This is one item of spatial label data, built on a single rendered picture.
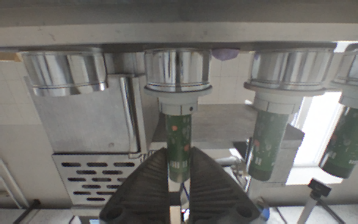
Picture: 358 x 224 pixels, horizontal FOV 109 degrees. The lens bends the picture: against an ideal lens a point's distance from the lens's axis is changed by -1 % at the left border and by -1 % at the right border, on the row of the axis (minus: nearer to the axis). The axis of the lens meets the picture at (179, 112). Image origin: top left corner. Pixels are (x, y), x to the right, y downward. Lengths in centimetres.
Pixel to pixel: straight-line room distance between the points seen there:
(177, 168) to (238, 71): 165
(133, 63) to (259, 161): 22
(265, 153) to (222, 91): 158
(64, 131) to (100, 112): 8
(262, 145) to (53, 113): 31
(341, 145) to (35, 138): 288
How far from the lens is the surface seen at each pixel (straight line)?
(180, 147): 16
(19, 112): 275
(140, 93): 20
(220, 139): 29
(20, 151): 317
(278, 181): 43
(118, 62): 24
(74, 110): 27
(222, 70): 171
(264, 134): 18
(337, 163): 28
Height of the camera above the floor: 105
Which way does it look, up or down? 20 degrees up
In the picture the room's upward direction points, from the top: 179 degrees clockwise
